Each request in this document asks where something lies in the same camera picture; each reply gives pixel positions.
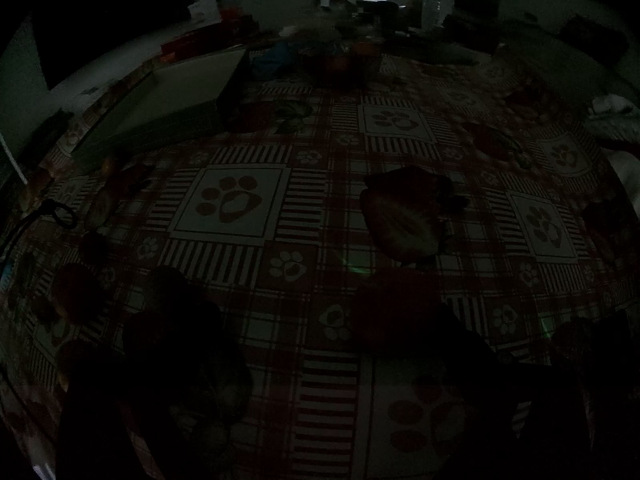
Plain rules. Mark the grey white tray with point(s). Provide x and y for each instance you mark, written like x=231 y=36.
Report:
x=163 y=94

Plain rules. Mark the strawberry pattern tablecloth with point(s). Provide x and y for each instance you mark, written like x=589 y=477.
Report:
x=389 y=270

